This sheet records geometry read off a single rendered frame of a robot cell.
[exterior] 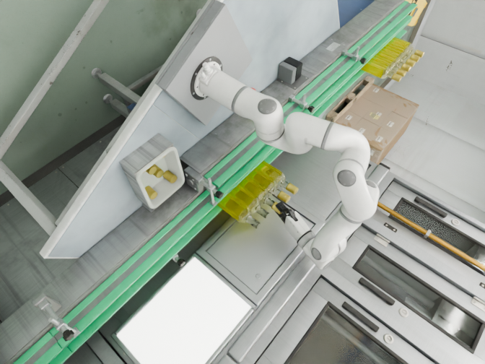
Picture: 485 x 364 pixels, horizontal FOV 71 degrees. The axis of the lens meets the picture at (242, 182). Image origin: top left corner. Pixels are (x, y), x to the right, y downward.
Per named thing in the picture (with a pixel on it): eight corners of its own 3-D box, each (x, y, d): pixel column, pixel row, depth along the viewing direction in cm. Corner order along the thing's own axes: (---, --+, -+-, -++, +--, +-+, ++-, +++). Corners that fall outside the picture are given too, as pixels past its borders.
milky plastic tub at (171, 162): (137, 198, 129) (152, 211, 126) (119, 162, 111) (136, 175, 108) (171, 171, 137) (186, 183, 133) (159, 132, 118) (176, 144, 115)
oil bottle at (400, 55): (366, 52, 204) (410, 71, 193) (368, 44, 199) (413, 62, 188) (370, 48, 206) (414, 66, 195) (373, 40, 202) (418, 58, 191)
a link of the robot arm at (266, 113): (248, 78, 106) (289, 101, 101) (252, 102, 118) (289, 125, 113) (228, 99, 104) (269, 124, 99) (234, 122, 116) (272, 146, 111)
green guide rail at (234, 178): (206, 188, 139) (220, 198, 136) (206, 186, 138) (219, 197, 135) (400, 14, 213) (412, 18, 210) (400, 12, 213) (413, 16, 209)
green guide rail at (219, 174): (203, 177, 133) (219, 188, 130) (203, 175, 132) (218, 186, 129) (404, 1, 207) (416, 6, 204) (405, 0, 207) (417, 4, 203)
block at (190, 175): (185, 184, 139) (198, 193, 136) (182, 170, 131) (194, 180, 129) (192, 179, 141) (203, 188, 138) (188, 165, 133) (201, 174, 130)
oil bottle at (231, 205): (207, 198, 146) (244, 227, 137) (206, 191, 141) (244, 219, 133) (216, 190, 148) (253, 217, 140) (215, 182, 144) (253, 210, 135)
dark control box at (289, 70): (276, 77, 163) (291, 84, 160) (278, 63, 157) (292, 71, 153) (286, 69, 167) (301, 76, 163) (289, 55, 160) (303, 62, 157)
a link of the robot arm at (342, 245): (336, 251, 115) (353, 241, 120) (315, 228, 120) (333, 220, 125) (317, 274, 125) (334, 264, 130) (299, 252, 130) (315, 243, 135)
